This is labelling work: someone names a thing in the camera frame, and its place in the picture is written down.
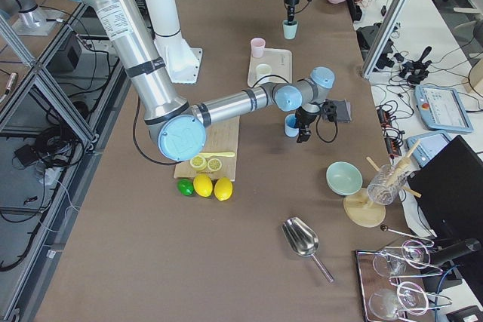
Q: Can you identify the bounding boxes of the wine glass rack tray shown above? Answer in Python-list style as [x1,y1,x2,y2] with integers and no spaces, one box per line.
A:
[355,238,452,321]

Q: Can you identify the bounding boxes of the mint green cup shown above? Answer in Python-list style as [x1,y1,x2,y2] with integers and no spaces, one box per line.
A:
[282,20,298,40]

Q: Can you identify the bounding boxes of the blue teach pendant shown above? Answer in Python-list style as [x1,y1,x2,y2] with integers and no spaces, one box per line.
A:
[406,130,451,167]
[414,84,473,133]

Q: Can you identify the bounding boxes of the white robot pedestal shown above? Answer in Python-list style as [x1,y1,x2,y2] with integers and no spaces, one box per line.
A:
[145,0,203,84]

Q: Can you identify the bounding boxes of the cream plastic cup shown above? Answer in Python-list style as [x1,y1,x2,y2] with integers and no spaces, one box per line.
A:
[255,63,272,83]

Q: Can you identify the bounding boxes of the blue plastic cup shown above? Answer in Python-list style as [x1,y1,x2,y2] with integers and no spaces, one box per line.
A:
[284,114,299,137]

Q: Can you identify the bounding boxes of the aluminium frame post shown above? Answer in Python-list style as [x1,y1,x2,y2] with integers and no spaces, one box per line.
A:
[361,0,407,80]

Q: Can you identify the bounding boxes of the pink plastic cup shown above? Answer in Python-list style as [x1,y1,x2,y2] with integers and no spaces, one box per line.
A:
[250,37,266,58]

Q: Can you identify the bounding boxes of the yellow plastic knife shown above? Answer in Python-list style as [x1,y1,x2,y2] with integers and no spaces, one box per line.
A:
[199,152,235,158]

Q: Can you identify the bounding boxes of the metal scoop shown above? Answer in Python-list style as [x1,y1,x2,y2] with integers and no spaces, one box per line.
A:
[282,216,334,283]

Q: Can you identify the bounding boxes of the yellow lemon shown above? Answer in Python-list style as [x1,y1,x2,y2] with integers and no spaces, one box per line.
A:
[214,177,233,201]
[193,173,213,198]

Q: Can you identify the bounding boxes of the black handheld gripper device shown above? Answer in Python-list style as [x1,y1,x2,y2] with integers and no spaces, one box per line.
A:
[398,46,432,85]

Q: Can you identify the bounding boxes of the black monitor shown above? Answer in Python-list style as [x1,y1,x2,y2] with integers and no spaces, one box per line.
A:
[409,136,482,241]

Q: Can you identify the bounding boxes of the clear glass cup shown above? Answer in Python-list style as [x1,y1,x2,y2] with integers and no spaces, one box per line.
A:
[367,164,408,205]

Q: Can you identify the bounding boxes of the halved lemon slice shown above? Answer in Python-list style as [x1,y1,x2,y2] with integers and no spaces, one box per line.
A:
[189,155,208,171]

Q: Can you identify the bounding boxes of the wooden cup tree stand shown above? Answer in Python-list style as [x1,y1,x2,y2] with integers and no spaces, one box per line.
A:
[343,141,422,228]

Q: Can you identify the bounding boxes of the green lime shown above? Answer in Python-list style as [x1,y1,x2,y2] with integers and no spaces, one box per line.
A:
[177,179,195,196]

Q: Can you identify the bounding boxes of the wooden cutting board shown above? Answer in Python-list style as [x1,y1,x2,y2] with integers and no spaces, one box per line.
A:
[174,117,240,182]

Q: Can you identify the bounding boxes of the cream serving tray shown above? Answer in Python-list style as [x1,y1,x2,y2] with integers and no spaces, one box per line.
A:
[247,48,292,87]

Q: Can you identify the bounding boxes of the mint green bowl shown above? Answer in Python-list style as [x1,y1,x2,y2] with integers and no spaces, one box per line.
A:
[326,161,362,196]

